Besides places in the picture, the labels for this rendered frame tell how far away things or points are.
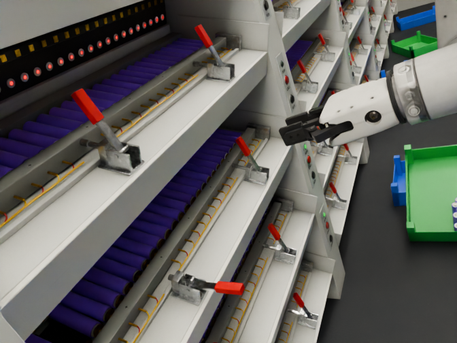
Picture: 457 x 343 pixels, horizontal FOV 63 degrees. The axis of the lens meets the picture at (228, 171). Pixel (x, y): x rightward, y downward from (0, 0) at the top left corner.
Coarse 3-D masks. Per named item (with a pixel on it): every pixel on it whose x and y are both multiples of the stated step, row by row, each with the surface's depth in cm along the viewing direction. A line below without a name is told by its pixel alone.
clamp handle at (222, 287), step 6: (192, 282) 47; (198, 282) 47; (204, 282) 46; (210, 282) 46; (222, 282) 45; (228, 282) 45; (234, 282) 44; (192, 288) 47; (198, 288) 46; (204, 288) 46; (210, 288) 45; (216, 288) 45; (222, 288) 44; (228, 288) 44; (234, 288) 44; (240, 288) 43; (234, 294) 44; (240, 294) 43
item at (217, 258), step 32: (224, 128) 84; (256, 128) 79; (256, 160) 74; (288, 160) 79; (224, 192) 65; (256, 192) 65; (224, 224) 59; (256, 224) 64; (224, 256) 53; (160, 288) 49; (160, 320) 45; (192, 320) 45
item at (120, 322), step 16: (224, 160) 69; (240, 160) 71; (224, 176) 66; (208, 192) 62; (192, 208) 58; (208, 208) 61; (192, 224) 56; (208, 224) 57; (176, 240) 53; (160, 256) 50; (176, 256) 53; (144, 272) 48; (160, 272) 49; (144, 288) 46; (128, 304) 44; (144, 304) 46; (112, 320) 43; (128, 320) 43; (112, 336) 41
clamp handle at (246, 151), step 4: (240, 136) 65; (236, 140) 65; (240, 140) 65; (240, 144) 65; (244, 144) 65; (244, 148) 65; (248, 148) 66; (244, 152) 66; (248, 152) 66; (248, 156) 66; (252, 160) 66; (252, 164) 66; (256, 164) 67; (256, 168) 67
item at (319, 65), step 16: (320, 32) 133; (336, 32) 131; (304, 48) 125; (320, 48) 127; (336, 48) 131; (288, 64) 113; (304, 64) 112; (320, 64) 118; (336, 64) 122; (304, 80) 100; (320, 80) 107; (304, 96) 98; (320, 96) 104
